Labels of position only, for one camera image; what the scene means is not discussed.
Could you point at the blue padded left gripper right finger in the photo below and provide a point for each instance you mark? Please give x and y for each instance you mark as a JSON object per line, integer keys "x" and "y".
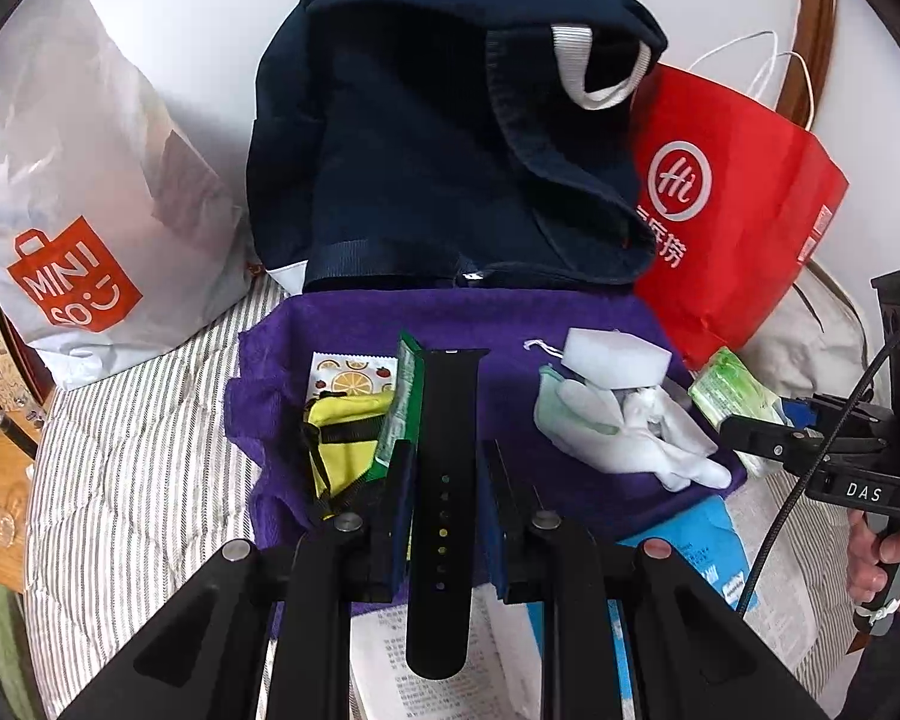
{"x": 505, "y": 510}

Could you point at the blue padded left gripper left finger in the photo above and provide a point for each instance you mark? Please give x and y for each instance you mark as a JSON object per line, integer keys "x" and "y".
{"x": 391, "y": 525}

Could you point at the green snack sachet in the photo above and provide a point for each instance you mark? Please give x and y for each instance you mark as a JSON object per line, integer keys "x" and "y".
{"x": 403, "y": 419}

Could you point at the green wet wipes pack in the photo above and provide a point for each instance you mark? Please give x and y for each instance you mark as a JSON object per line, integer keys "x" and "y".
{"x": 724, "y": 387}

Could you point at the white cotton gloves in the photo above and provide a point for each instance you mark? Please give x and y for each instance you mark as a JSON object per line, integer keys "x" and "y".
{"x": 645, "y": 431}

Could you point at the white foam sponge block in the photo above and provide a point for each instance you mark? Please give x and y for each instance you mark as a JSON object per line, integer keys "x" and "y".
{"x": 615, "y": 360}

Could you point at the person's right hand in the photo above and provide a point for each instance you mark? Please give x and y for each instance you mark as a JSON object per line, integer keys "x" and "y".
{"x": 866, "y": 551}

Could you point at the yellow mesh pouch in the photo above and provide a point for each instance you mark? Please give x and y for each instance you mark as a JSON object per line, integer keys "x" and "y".
{"x": 341, "y": 437}

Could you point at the printed newspaper sheet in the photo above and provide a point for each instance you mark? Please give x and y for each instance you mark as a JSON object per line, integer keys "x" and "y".
{"x": 443, "y": 538}

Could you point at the beige nylon waist bag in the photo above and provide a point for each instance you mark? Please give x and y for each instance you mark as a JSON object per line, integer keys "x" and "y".
{"x": 814, "y": 341}

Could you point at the fruit print sachet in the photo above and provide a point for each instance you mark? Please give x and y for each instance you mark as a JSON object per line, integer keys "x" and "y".
{"x": 337, "y": 373}

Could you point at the purple terry towel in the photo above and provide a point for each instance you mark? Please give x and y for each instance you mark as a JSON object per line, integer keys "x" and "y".
{"x": 264, "y": 404}

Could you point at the blue tissue pack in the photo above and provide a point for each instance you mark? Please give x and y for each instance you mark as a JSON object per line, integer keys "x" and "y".
{"x": 644, "y": 613}

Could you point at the clear zip bag white part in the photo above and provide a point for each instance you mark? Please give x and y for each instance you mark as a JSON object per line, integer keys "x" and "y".
{"x": 548, "y": 349}

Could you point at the striped quilted cushion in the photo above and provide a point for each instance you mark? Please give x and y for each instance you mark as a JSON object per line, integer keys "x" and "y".
{"x": 136, "y": 485}

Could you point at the red paper shopping bag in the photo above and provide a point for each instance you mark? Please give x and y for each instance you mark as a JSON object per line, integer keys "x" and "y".
{"x": 736, "y": 197}

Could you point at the navy blue canvas tote bag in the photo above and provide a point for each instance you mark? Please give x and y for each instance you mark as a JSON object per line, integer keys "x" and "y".
{"x": 420, "y": 143}

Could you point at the wooden furniture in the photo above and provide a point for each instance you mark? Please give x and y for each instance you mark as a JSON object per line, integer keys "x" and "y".
{"x": 26, "y": 389}

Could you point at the white Miniso plastic bag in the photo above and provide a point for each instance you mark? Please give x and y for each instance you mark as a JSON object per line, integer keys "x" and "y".
{"x": 117, "y": 240}

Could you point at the wooden chair back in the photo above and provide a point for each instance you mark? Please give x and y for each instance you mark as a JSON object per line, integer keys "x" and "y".
{"x": 814, "y": 36}

